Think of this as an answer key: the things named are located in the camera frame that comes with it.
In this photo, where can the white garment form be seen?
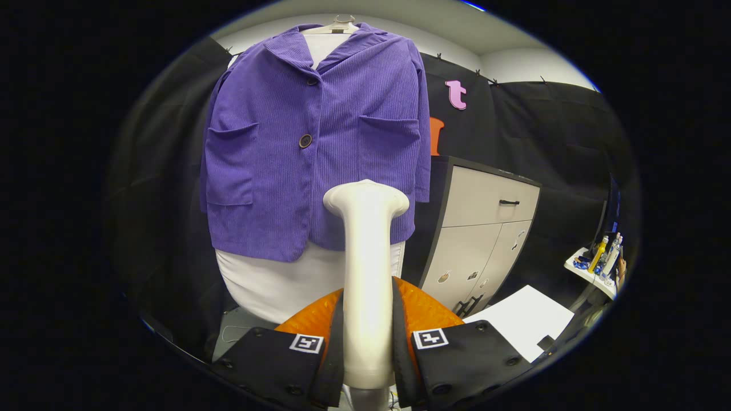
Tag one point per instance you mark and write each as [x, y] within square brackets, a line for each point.
[274, 285]

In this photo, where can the black backdrop cloth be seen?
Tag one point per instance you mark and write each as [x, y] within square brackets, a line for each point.
[548, 125]

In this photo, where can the dark monitor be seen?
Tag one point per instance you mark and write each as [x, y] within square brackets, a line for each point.
[612, 205]

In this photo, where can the white side shelf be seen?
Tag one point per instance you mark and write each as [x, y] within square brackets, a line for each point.
[594, 279]

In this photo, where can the white garment steamer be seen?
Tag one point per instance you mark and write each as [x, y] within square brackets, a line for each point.
[368, 274]

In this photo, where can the white paper sheet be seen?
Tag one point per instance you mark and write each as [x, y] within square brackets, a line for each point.
[519, 319]

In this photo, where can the yellow bottle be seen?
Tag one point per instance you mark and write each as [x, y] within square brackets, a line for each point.
[598, 254]

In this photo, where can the white bottle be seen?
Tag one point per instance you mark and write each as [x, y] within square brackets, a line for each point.
[612, 257]

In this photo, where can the beige cabinet with dark top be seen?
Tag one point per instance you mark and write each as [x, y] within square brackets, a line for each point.
[485, 197]

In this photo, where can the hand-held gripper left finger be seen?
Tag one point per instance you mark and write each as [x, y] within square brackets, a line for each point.
[337, 354]

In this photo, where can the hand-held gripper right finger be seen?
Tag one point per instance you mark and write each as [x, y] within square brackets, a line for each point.
[402, 365]

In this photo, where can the cream clothes hanger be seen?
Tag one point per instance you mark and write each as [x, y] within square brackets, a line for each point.
[338, 25]

